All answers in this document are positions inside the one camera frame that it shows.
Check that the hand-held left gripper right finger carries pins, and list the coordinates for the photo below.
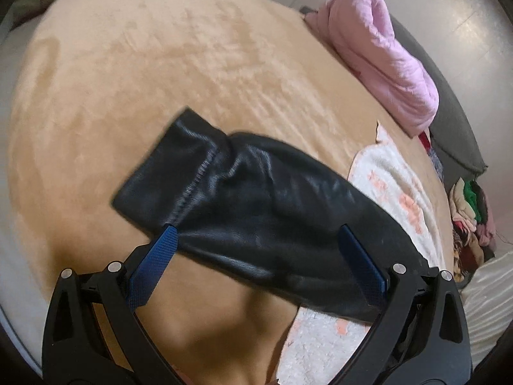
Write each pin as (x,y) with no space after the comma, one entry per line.
(362,264)

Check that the tan plush blanket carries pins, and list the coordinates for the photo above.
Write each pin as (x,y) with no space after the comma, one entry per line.
(160,68)

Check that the pink quilt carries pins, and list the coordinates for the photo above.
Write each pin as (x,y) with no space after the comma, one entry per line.
(380,64)

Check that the grey cushion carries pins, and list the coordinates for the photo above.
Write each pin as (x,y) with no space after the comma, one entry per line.
(453,136)

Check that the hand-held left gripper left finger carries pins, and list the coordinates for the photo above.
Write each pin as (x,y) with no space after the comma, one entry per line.
(156,264)

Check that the black leather garment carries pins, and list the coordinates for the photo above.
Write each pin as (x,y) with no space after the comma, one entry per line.
(260,208)

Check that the pile of colourful clothes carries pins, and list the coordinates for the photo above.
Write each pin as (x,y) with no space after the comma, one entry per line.
(469,208)

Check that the white towel blanket orange print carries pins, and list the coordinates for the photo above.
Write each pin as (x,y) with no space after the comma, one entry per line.
(400,192)

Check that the red patterned cloth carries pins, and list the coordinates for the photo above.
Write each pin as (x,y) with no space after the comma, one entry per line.
(431,152)

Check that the white striped satin cloth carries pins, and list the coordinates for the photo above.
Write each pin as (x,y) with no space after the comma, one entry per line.
(489,296)

